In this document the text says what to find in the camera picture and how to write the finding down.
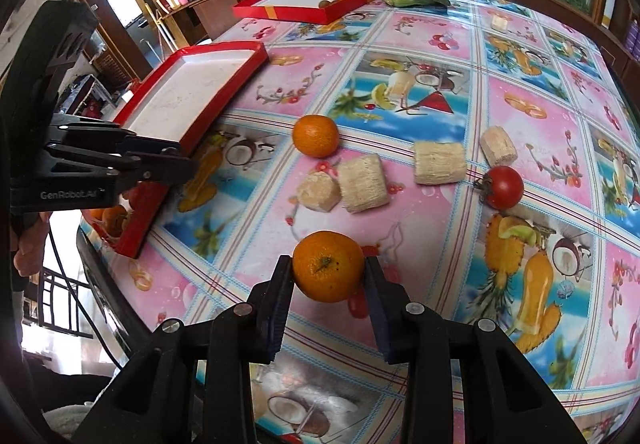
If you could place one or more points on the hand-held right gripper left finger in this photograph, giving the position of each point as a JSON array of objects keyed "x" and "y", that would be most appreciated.
[{"x": 277, "y": 309}]

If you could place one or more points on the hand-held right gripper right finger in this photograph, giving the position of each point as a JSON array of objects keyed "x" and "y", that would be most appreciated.
[{"x": 382, "y": 319}]

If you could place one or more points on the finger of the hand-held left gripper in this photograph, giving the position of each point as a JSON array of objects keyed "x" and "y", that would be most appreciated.
[
  {"x": 125, "y": 139},
  {"x": 165, "y": 169}
]

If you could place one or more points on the plain red tray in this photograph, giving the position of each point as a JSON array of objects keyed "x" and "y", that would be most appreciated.
[{"x": 190, "y": 83}]

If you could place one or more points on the red tomato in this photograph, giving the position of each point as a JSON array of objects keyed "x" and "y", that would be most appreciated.
[{"x": 502, "y": 187}]

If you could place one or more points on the person's left hand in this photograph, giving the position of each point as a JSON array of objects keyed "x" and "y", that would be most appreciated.
[{"x": 31, "y": 249}]

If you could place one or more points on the wooden shelf cabinet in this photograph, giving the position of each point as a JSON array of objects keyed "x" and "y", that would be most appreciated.
[{"x": 220, "y": 13}]

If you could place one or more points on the small beige food piece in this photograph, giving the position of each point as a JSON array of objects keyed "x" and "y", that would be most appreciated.
[{"x": 500, "y": 21}]

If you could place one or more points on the purple spray can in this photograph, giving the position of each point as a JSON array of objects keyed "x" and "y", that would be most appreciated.
[{"x": 633, "y": 36}]

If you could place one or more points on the black metal chair frame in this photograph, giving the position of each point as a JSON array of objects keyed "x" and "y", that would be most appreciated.
[{"x": 65, "y": 328}]

